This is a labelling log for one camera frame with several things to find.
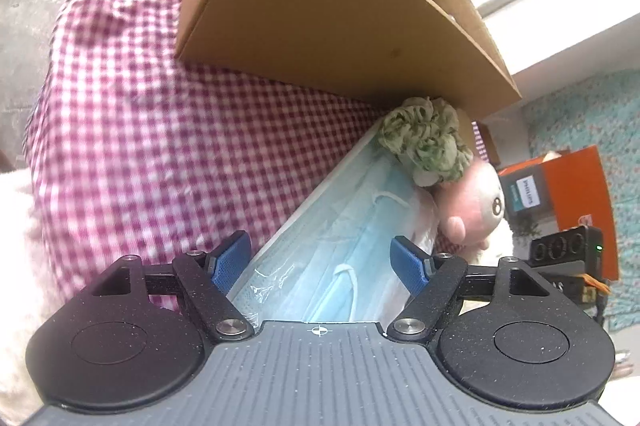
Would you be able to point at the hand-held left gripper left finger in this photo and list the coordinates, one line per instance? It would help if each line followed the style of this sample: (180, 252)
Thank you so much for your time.
(230, 261)

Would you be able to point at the white window ledge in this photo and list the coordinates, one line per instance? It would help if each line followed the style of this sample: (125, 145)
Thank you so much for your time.
(575, 6)

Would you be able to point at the green frilly scrunchie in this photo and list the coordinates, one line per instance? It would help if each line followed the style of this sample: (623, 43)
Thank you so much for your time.
(425, 136)

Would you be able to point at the brown cardboard box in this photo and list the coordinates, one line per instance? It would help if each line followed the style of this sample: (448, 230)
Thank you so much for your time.
(325, 6)

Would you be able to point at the orange cardboard box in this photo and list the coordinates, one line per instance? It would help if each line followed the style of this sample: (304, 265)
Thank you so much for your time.
(580, 186)

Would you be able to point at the pink plush toy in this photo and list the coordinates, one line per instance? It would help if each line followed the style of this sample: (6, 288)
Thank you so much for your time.
(470, 201)

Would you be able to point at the pack of blue face masks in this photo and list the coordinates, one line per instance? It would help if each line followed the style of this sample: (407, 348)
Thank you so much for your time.
(340, 226)

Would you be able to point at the green patterned floor mat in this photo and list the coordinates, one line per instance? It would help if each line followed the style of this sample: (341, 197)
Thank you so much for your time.
(600, 121)

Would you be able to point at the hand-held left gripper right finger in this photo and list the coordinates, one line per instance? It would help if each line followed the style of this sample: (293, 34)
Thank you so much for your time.
(407, 263)

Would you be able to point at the pink gingham bedsheet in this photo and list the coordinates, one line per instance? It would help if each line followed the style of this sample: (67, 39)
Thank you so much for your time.
(150, 131)

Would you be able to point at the white fluffy blanket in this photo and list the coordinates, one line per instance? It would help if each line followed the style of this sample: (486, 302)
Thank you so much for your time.
(20, 256)

